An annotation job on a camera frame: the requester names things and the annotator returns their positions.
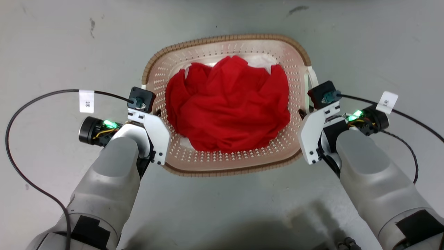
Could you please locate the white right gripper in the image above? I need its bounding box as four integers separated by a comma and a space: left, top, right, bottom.
298, 101, 341, 165

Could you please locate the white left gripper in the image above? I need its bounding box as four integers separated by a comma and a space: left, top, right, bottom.
127, 108, 171, 166

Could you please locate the pink laundry basket brown rim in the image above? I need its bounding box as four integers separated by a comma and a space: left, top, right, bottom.
142, 34, 319, 177

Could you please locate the white cloth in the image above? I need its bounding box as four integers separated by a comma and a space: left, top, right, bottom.
180, 55, 280, 149

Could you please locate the red garment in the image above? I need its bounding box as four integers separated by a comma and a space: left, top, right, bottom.
165, 55, 291, 153

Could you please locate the white left cable label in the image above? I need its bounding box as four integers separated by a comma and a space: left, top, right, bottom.
79, 90, 95, 114

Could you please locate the white cable label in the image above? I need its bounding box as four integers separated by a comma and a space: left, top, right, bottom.
79, 90, 95, 114
376, 91, 399, 115

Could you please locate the white right cable label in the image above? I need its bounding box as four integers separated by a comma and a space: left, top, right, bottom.
376, 91, 399, 115

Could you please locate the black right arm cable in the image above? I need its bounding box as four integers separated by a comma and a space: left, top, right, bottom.
337, 93, 444, 143

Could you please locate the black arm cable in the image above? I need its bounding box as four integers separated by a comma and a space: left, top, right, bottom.
5, 89, 135, 250
337, 93, 444, 143

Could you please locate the thin black coiled cable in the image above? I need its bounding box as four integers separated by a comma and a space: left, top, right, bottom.
381, 129, 419, 184

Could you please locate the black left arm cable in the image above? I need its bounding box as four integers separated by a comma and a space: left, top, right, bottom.
5, 89, 135, 250

